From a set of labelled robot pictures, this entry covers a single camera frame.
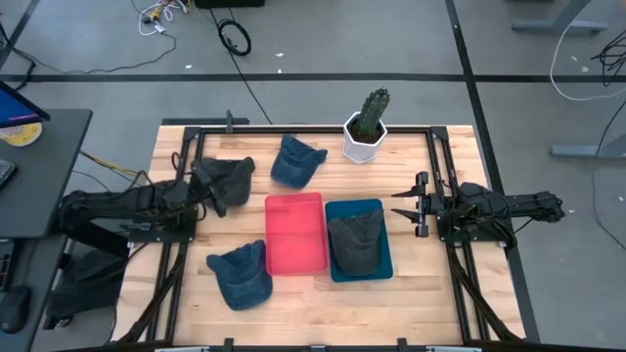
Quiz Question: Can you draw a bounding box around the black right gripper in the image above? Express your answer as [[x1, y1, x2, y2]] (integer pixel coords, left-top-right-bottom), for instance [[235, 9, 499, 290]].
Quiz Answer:
[[390, 170, 444, 239]]

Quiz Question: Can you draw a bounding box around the dark grey cap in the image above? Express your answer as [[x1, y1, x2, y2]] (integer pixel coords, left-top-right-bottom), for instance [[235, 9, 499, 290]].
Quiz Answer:
[[327, 209, 385, 277], [195, 155, 256, 207]]

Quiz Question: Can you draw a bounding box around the blue denim cap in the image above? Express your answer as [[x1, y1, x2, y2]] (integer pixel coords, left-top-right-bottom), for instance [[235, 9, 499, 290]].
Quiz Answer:
[[270, 133, 329, 190], [205, 239, 274, 312]]

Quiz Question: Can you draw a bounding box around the blue plastic bin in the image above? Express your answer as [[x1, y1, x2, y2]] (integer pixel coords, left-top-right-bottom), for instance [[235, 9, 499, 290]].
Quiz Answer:
[[324, 198, 394, 284]]

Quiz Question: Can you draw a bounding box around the white hexagonal plant pot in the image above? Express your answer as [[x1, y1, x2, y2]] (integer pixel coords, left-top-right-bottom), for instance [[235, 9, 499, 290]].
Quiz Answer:
[[342, 110, 388, 164]]

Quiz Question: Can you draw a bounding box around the green cactus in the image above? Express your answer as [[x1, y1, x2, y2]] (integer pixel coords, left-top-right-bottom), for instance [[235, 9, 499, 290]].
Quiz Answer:
[[352, 87, 391, 143]]

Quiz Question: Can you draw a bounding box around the red plastic bin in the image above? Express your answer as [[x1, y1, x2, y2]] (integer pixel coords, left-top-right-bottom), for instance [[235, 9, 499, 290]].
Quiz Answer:
[[264, 192, 329, 277]]

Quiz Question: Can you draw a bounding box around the black side desk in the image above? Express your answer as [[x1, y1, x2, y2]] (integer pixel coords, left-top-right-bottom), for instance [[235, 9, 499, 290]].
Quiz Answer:
[[0, 108, 94, 352]]

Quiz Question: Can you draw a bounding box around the black box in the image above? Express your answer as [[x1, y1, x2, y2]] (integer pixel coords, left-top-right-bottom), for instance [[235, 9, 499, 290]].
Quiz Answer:
[[194, 0, 266, 10]]

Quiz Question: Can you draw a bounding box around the grey table leg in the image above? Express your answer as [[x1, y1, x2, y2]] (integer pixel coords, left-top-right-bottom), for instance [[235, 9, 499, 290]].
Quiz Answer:
[[550, 131, 626, 160], [512, 0, 610, 35]]

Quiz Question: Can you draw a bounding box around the yellow round disc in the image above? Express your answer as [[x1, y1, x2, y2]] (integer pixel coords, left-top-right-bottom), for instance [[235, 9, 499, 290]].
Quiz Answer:
[[0, 121, 44, 148]]

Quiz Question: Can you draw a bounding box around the grey keyboard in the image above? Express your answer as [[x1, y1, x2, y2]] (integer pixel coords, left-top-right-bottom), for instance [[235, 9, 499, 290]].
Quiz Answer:
[[0, 159, 17, 190]]

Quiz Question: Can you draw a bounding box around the monitor with blue screen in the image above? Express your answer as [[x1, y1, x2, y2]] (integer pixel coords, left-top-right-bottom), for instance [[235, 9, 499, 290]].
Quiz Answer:
[[0, 80, 51, 129]]

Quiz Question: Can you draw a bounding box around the black computer mouse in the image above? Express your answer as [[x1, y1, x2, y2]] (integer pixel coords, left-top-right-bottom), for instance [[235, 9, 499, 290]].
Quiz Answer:
[[0, 285, 33, 335]]

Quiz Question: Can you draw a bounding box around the black aluminium table frame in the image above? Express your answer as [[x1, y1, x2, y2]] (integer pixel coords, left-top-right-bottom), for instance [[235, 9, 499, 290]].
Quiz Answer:
[[115, 124, 524, 344]]

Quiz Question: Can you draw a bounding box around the yellow cable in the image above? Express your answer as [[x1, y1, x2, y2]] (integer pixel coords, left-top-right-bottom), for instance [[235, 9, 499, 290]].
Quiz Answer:
[[77, 150, 149, 181]]

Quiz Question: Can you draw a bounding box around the thin black floor cable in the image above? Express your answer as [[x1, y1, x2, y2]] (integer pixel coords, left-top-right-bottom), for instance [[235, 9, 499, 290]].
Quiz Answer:
[[0, 19, 178, 75]]

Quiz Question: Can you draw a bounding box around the coiled black cable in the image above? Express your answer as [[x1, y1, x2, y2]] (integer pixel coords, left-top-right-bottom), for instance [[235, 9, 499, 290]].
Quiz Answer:
[[208, 7, 274, 126]]

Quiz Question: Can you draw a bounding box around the white cable bundle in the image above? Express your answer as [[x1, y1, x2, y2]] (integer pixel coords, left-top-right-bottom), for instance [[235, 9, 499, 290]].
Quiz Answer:
[[138, 0, 190, 36]]

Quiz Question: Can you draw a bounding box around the long white cable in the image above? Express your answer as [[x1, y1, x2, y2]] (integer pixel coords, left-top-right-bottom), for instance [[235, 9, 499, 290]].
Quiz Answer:
[[550, 0, 626, 103]]

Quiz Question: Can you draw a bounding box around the curved black cable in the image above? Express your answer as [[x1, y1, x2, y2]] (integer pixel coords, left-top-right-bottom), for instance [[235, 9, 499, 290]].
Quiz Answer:
[[590, 100, 626, 251]]

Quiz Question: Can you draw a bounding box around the tangled black cable bundle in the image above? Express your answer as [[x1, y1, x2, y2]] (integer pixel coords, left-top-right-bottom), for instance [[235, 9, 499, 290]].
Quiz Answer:
[[590, 29, 626, 88]]

